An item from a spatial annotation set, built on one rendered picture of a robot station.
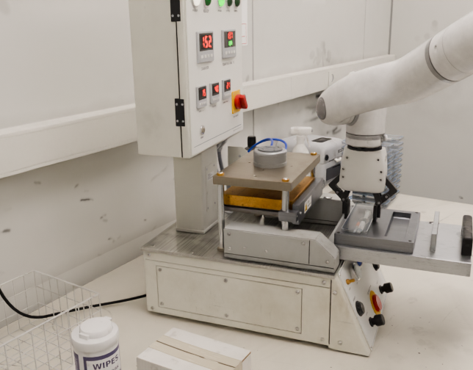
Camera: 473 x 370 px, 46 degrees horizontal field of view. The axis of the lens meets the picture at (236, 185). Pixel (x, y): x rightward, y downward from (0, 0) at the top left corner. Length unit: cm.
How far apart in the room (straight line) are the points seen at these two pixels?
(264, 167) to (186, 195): 22
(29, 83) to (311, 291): 81
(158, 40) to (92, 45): 38
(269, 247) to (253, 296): 13
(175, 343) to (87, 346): 17
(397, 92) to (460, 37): 18
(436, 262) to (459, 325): 26
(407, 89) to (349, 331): 51
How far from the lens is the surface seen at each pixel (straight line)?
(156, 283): 137
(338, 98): 113
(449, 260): 121
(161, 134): 124
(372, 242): 122
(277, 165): 129
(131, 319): 141
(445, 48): 99
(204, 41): 125
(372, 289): 141
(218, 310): 132
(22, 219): 145
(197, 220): 139
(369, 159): 125
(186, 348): 112
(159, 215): 182
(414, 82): 106
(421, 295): 155
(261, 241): 121
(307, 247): 119
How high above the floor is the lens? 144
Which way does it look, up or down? 17 degrees down
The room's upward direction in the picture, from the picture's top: 1 degrees counter-clockwise
